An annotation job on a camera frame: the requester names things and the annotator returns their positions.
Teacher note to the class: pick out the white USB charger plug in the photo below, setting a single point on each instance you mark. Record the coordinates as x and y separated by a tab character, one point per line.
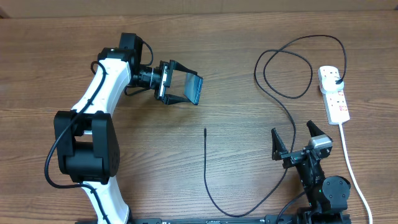
328	83

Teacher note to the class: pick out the Galaxy smartphone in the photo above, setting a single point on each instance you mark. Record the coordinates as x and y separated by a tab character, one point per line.
193	85

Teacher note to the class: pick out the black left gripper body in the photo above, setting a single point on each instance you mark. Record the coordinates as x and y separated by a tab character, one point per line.
163	81

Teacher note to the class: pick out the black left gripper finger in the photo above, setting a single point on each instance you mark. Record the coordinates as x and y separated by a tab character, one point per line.
169	99
174	65

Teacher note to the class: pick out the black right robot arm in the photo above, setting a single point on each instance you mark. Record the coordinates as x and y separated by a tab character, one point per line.
327	196

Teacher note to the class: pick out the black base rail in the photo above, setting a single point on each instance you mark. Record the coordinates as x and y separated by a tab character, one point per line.
211	221

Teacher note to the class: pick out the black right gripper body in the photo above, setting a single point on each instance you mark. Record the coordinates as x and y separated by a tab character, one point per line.
293	158

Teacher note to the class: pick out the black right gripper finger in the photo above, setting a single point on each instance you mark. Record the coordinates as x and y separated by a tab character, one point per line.
314	129
278	147

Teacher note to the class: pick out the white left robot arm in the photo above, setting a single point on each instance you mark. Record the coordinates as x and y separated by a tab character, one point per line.
86	144

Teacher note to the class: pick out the white power strip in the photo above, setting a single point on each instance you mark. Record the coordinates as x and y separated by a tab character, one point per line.
335	103

